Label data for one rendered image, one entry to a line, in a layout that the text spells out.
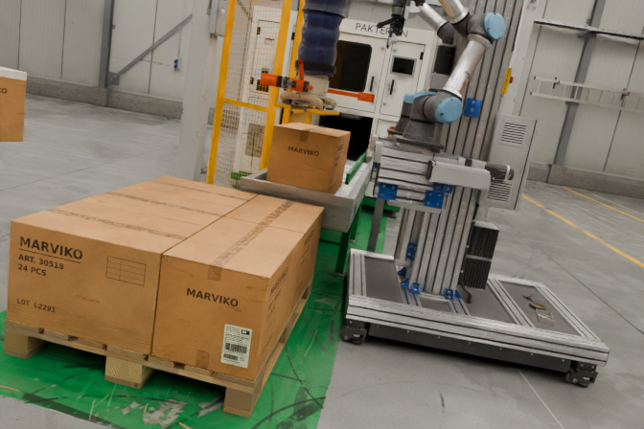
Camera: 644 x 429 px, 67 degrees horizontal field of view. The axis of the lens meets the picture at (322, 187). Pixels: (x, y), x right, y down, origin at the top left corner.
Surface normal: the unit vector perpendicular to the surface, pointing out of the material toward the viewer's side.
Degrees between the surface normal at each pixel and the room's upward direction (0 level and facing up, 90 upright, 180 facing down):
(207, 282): 90
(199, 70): 90
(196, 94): 90
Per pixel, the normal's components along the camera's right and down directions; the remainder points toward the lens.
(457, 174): -0.07, 0.18
